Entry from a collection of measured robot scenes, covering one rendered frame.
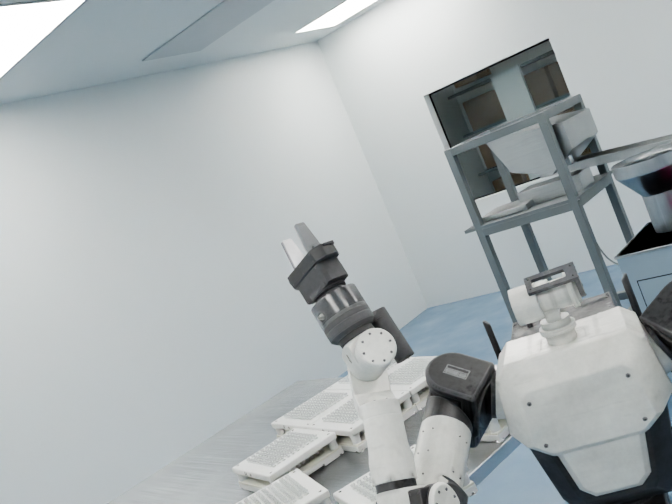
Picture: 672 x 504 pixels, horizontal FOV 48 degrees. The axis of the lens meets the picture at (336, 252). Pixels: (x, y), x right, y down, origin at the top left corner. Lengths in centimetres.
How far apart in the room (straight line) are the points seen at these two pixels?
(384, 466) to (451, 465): 14
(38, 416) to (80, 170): 169
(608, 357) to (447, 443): 30
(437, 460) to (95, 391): 416
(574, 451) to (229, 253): 498
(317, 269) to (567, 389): 46
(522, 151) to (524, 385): 349
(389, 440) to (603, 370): 36
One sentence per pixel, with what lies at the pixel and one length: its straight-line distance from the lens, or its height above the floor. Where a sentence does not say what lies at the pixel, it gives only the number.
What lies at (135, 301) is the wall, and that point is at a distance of 556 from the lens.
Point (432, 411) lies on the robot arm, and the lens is 138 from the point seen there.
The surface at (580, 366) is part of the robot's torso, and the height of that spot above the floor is 120.
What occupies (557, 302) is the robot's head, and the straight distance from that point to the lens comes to 134.
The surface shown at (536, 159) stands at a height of 125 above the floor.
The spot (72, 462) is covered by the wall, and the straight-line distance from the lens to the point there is 521.
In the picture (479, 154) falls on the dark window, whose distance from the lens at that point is 720.
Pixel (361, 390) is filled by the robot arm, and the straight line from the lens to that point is 131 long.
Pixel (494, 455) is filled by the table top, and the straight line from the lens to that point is 195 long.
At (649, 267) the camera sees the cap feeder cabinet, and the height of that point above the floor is 67.
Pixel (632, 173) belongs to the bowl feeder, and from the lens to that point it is 387.
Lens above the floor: 165
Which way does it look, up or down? 6 degrees down
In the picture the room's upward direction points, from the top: 23 degrees counter-clockwise
